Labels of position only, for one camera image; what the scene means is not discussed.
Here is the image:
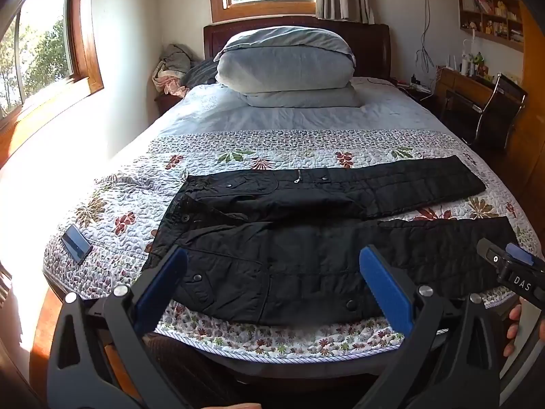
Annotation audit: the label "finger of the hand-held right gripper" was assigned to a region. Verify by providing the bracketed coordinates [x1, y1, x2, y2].
[506, 242, 536, 266]
[477, 238, 510, 270]

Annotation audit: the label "black office chair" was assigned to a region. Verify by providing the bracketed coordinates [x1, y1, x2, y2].
[440, 73, 529, 151]

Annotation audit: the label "dark wooden nightstand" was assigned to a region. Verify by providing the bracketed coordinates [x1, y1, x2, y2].
[154, 93, 185, 116]

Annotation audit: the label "hanging cables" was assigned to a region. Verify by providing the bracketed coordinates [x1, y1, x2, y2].
[415, 0, 436, 75]

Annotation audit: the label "power strip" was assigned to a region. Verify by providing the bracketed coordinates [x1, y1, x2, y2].
[406, 76, 433, 93]

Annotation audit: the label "smartphone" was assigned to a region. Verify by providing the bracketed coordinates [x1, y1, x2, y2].
[61, 224, 93, 265]

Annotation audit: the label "person's right hand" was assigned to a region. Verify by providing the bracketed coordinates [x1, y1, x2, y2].
[503, 304, 524, 358]

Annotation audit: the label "grey pillow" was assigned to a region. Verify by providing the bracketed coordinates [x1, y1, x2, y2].
[238, 82, 362, 109]

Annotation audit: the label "black pants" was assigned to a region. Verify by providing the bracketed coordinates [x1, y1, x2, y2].
[142, 155, 522, 327]

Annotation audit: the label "wooden wall shelf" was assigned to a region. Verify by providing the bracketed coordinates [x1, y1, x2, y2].
[457, 0, 525, 54]

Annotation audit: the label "stacked grey pillows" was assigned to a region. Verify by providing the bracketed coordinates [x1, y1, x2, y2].
[214, 26, 357, 94]

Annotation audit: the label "wooden desk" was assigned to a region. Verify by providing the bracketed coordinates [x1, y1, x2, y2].
[433, 66, 545, 205]

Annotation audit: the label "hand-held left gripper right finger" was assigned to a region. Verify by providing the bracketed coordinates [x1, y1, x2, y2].
[358, 245, 511, 409]

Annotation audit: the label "pile of crumpled clothes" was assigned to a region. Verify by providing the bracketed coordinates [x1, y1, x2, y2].
[152, 44, 192, 97]

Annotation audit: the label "dark wooden bed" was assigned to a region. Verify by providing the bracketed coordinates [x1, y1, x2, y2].
[43, 17, 431, 393]

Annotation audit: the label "large wooden framed window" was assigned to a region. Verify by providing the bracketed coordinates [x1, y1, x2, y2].
[0, 0, 105, 168]

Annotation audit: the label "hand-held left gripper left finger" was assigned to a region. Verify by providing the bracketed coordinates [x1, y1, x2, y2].
[46, 245, 190, 409]

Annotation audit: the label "floral quilted bedspread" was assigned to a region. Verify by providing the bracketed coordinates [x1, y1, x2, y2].
[43, 77, 541, 361]

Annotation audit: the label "dark striped pillow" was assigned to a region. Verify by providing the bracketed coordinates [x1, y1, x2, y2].
[182, 60, 220, 89]

